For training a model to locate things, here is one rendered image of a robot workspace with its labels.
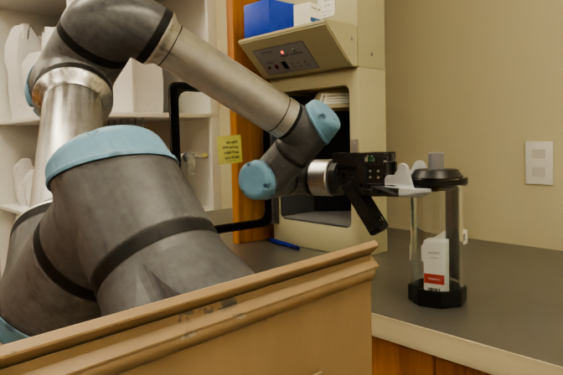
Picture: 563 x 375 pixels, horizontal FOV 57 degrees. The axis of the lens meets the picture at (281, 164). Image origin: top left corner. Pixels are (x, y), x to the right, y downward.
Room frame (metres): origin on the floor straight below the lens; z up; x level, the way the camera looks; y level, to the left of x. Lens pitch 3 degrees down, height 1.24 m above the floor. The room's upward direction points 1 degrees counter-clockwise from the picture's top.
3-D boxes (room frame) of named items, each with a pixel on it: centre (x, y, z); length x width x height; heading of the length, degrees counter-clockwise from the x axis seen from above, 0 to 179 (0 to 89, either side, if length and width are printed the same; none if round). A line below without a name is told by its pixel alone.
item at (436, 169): (0.93, -0.28, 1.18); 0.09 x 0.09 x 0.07
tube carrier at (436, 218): (0.93, -0.28, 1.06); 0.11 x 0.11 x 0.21
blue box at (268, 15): (1.41, 0.02, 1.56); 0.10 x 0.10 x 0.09; 43
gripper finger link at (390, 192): (0.95, -0.19, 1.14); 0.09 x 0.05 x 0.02; 33
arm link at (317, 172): (1.05, -0.09, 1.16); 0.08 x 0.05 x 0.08; 148
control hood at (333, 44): (1.34, -0.04, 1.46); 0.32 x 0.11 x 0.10; 43
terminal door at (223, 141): (1.39, 0.15, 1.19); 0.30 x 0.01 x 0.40; 127
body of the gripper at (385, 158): (1.00, -0.16, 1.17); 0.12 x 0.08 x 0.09; 58
